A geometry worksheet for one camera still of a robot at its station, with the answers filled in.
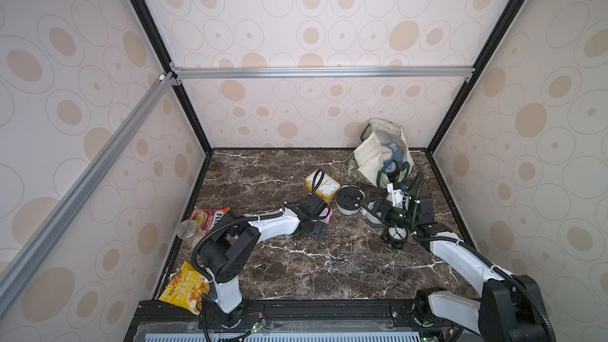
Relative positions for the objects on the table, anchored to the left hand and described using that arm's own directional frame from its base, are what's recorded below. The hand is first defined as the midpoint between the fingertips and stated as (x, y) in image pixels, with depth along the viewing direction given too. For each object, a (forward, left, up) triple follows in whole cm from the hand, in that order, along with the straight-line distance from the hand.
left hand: (320, 228), depth 91 cm
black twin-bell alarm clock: (+24, -31, +8) cm, 40 cm away
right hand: (+3, -19, +12) cm, 23 cm away
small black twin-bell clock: (-4, -28, +1) cm, 28 cm away
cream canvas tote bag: (+25, -19, +10) cm, 33 cm away
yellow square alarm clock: (+20, -1, +1) cm, 20 cm away
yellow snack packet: (-22, +44, 0) cm, 49 cm away
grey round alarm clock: (+30, -30, +12) cm, 44 cm away
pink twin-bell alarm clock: (+2, -3, +1) cm, 4 cm away
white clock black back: (+12, -12, +2) cm, 17 cm away
